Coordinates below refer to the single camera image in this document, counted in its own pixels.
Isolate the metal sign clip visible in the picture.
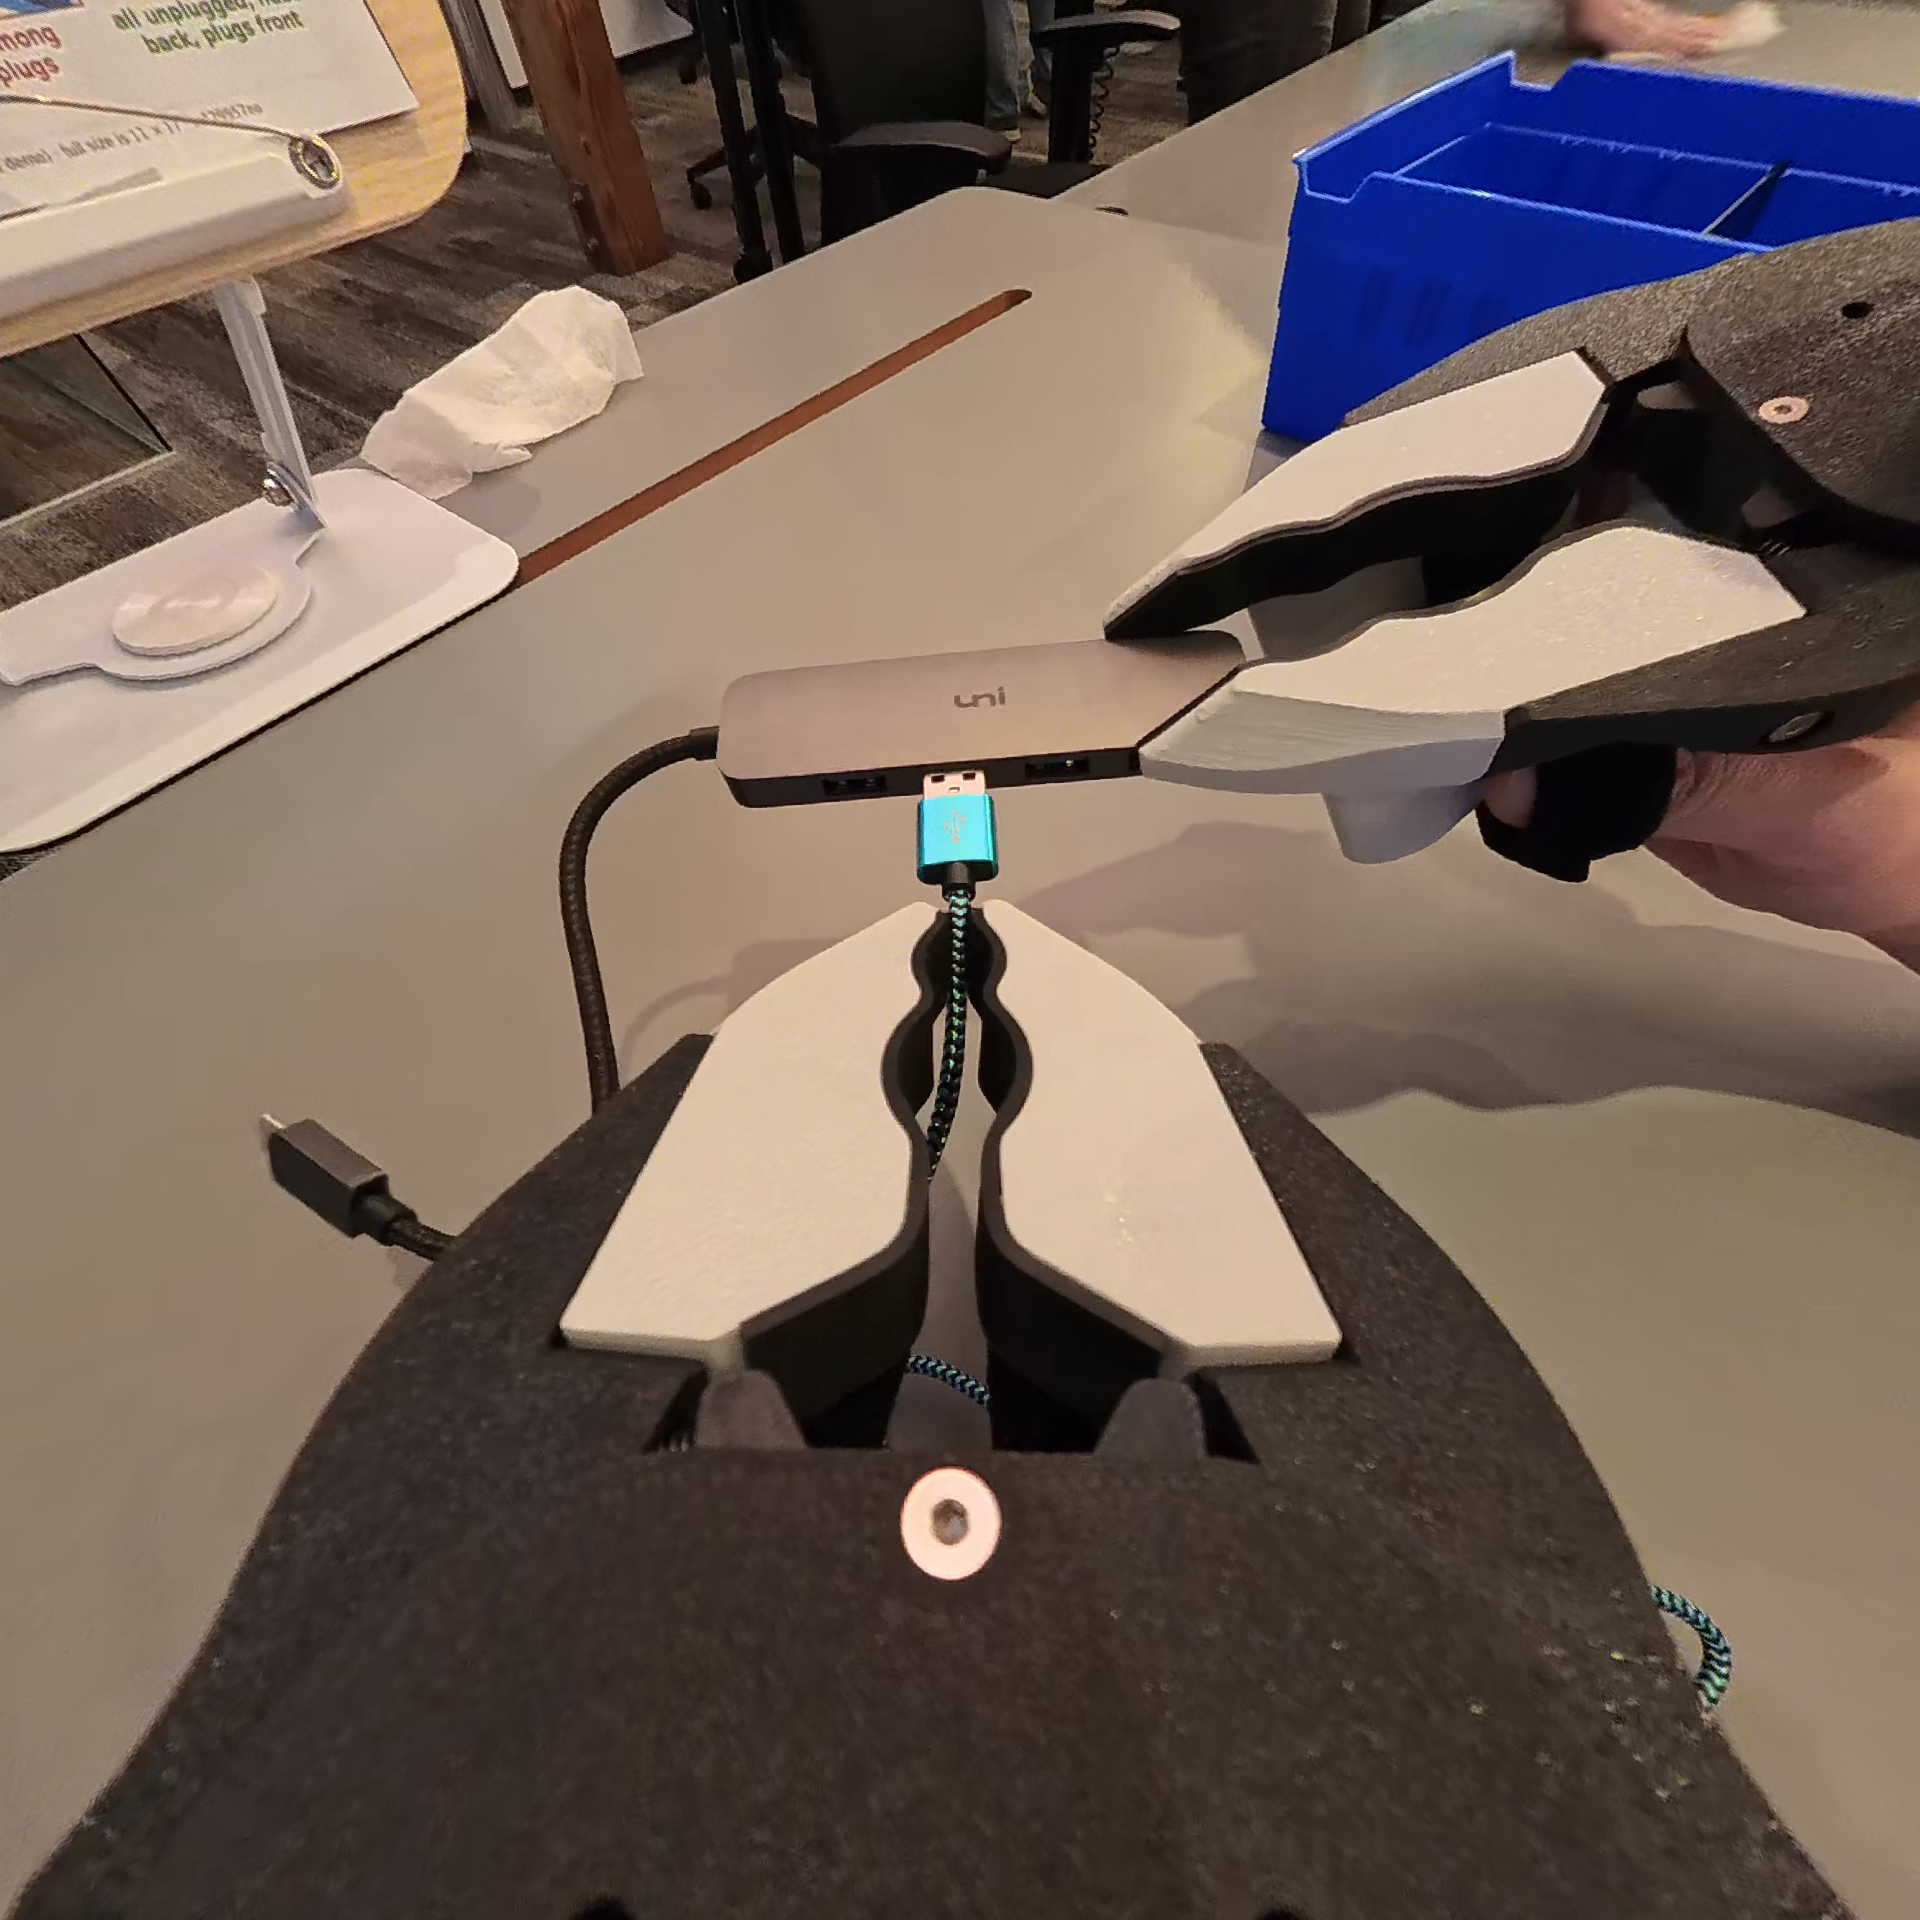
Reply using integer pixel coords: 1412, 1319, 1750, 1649
0, 89, 349, 195

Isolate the black office chair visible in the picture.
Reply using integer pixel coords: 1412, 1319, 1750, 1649
1035, 0, 1187, 168
680, 0, 1022, 289

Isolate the white sign stand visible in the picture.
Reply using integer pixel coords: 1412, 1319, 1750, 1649
0, 277, 521, 855

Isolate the white crumpled paper towel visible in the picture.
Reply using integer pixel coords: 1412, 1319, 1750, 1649
359, 285, 644, 500

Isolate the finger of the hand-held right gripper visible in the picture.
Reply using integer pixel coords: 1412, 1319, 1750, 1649
1102, 353, 1614, 647
1135, 521, 1807, 865

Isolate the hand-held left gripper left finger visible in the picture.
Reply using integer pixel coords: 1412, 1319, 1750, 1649
557, 900, 963, 1367

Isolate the wooden sign board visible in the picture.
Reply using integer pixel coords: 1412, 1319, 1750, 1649
0, 0, 471, 362

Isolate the brown wooden post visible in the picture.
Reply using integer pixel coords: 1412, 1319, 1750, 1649
503, 0, 672, 279

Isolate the blue plastic bin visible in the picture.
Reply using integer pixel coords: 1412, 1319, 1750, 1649
1259, 52, 1920, 443

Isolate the person's right hand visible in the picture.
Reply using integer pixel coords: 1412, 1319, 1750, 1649
1476, 727, 1920, 969

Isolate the grey usb hub small logo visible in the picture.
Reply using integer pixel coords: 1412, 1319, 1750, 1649
257, 631, 1247, 1259

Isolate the printed paper sign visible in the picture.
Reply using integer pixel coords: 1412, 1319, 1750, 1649
0, 0, 422, 220

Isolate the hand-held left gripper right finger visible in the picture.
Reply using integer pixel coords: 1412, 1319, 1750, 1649
972, 900, 1343, 1375

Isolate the teal braided usb cable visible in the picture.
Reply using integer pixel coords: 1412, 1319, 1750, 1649
900, 765, 1737, 1715

